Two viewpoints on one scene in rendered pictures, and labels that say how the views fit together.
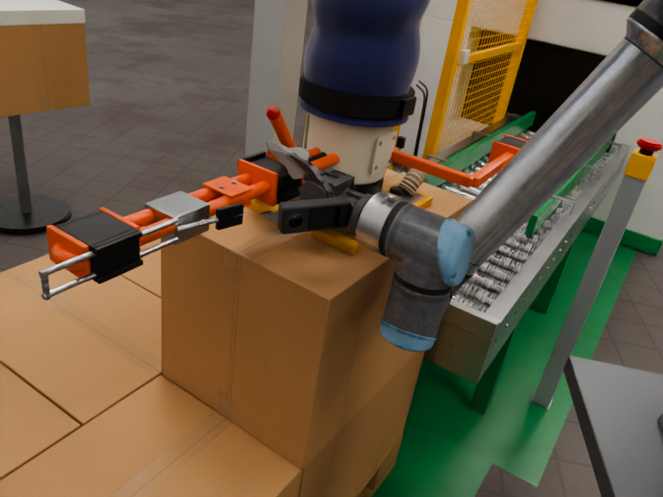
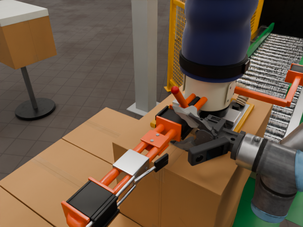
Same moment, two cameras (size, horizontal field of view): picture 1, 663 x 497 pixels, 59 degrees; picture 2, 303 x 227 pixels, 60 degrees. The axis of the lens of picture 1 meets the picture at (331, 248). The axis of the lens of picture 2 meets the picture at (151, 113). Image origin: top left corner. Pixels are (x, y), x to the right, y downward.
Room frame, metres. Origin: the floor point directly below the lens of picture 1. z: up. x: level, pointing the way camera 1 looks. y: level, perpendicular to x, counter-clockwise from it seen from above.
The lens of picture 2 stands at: (0.30, 0.15, 1.54)
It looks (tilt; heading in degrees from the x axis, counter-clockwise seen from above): 35 degrees down; 4
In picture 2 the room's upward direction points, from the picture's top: straight up
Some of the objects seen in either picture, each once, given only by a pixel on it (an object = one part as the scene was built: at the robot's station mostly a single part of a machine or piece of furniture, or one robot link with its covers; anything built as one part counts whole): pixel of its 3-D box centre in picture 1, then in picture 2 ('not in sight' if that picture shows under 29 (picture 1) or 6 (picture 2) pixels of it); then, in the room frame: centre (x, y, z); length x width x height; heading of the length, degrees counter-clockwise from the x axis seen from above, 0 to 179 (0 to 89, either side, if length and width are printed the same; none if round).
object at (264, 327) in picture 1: (322, 283); (196, 156); (1.14, 0.01, 0.74); 0.60 x 0.40 x 0.40; 149
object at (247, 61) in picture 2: (357, 92); (213, 58); (1.15, 0.00, 1.19); 0.23 x 0.23 x 0.04
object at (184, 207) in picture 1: (178, 217); (131, 167); (0.75, 0.23, 1.07); 0.07 x 0.07 x 0.04; 60
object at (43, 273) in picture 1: (157, 244); (126, 197); (0.66, 0.23, 1.07); 0.31 x 0.03 x 0.05; 150
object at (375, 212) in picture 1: (380, 221); (248, 150); (0.82, -0.07, 1.08); 0.09 x 0.05 x 0.10; 150
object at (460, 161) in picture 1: (480, 142); (250, 45); (2.93, -0.67, 0.60); 1.60 x 0.11 x 0.09; 151
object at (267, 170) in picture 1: (270, 177); (174, 122); (0.94, 0.12, 1.07); 0.10 x 0.08 x 0.06; 60
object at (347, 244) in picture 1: (378, 208); (228, 119); (1.11, -0.08, 0.97); 0.34 x 0.10 x 0.05; 150
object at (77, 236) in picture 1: (95, 243); (90, 204); (0.64, 0.30, 1.07); 0.08 x 0.07 x 0.05; 150
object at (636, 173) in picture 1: (587, 292); not in sight; (1.73, -0.88, 0.50); 0.07 x 0.07 x 1.00; 61
